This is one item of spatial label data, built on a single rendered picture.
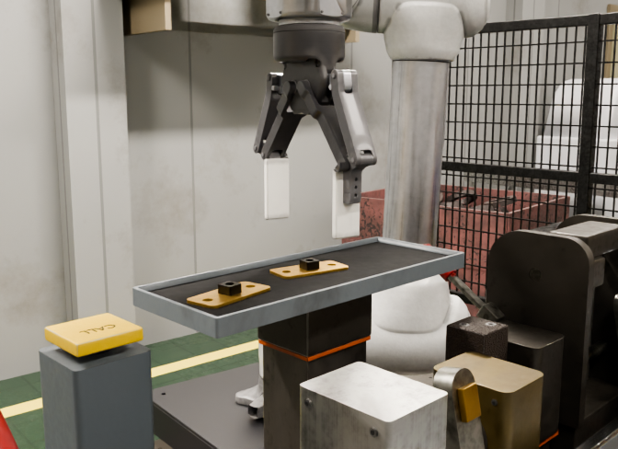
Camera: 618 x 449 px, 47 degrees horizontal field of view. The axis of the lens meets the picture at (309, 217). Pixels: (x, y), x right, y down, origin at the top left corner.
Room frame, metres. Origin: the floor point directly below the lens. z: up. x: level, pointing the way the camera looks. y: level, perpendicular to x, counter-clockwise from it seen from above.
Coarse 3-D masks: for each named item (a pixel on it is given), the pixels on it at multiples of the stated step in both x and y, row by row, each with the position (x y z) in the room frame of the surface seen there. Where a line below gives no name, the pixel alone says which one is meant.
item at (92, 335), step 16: (80, 320) 0.59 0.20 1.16; (96, 320) 0.59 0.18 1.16; (112, 320) 0.59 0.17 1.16; (48, 336) 0.57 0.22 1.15; (64, 336) 0.55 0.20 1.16; (80, 336) 0.55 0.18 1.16; (96, 336) 0.55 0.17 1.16; (112, 336) 0.55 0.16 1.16; (128, 336) 0.56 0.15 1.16; (80, 352) 0.53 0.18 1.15; (96, 352) 0.56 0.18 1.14
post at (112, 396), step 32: (64, 352) 0.57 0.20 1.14; (128, 352) 0.57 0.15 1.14; (64, 384) 0.54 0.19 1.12; (96, 384) 0.54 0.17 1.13; (128, 384) 0.56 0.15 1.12; (64, 416) 0.54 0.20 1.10; (96, 416) 0.54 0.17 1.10; (128, 416) 0.56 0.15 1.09; (64, 448) 0.54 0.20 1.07; (96, 448) 0.53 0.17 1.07; (128, 448) 0.55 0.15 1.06
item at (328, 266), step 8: (304, 264) 0.76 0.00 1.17; (312, 264) 0.76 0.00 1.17; (320, 264) 0.78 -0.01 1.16; (328, 264) 0.79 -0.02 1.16; (336, 264) 0.79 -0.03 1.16; (272, 272) 0.75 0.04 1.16; (280, 272) 0.75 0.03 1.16; (288, 272) 0.75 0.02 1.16; (296, 272) 0.75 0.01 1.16; (304, 272) 0.75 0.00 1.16; (312, 272) 0.75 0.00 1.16; (320, 272) 0.75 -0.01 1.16
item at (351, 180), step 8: (368, 160) 0.68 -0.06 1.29; (352, 168) 0.69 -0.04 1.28; (360, 168) 0.70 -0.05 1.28; (344, 176) 0.70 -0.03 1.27; (352, 176) 0.70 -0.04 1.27; (360, 176) 0.70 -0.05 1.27; (344, 184) 0.70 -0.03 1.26; (352, 184) 0.69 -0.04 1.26; (360, 184) 0.70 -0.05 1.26; (344, 192) 0.70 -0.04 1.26; (352, 192) 0.70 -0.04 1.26; (360, 192) 0.70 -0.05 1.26; (344, 200) 0.70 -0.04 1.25; (352, 200) 0.70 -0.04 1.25
